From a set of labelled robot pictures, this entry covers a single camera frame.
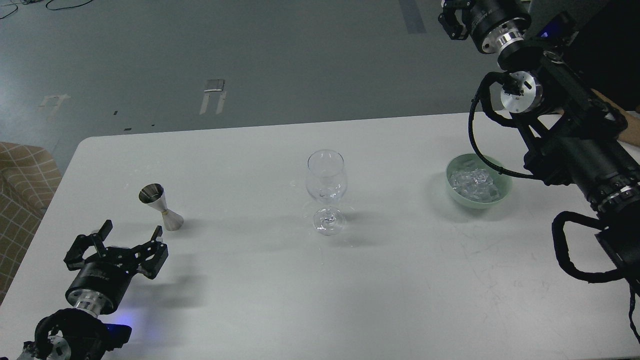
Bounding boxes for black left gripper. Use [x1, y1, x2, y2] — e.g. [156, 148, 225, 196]
[63, 219, 169, 317]

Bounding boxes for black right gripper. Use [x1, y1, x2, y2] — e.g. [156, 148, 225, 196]
[438, 0, 531, 54]

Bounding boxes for steel double jigger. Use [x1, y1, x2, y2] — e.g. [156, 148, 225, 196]
[138, 183, 185, 231]

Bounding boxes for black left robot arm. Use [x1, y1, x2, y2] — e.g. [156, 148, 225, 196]
[19, 219, 169, 360]

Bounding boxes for person forearm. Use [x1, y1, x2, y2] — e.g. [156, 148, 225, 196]
[591, 88, 640, 147]

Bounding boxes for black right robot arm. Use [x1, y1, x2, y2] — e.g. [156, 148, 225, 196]
[438, 0, 640, 337]

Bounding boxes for clear ice cubes pile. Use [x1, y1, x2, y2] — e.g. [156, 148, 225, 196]
[448, 168, 503, 203]

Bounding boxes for clear wine glass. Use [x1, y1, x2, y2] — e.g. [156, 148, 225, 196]
[305, 149, 348, 236]

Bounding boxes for green bowl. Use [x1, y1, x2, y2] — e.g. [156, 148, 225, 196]
[444, 153, 513, 210]

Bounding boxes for grey tape strips on floor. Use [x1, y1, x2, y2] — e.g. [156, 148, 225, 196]
[198, 78, 227, 116]

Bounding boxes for black floor cable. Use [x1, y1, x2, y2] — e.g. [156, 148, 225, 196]
[0, 0, 94, 21]

